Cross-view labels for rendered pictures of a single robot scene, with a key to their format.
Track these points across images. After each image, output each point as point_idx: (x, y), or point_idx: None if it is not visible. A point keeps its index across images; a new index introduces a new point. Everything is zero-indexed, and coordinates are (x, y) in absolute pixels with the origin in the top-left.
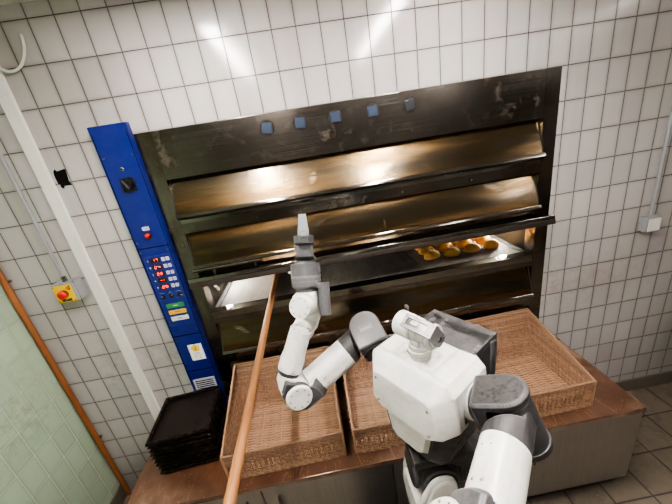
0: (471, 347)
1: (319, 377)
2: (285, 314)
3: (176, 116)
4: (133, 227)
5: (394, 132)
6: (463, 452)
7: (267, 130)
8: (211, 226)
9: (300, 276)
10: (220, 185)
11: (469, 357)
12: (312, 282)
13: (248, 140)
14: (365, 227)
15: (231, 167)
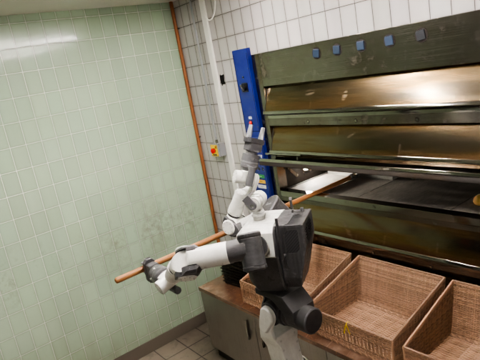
0: (279, 223)
1: (241, 222)
2: (326, 211)
3: (270, 43)
4: (245, 116)
5: (408, 60)
6: (276, 296)
7: (316, 55)
8: (283, 123)
9: (241, 159)
10: (290, 93)
11: (269, 226)
12: (245, 165)
13: (305, 62)
14: (383, 147)
15: (295, 81)
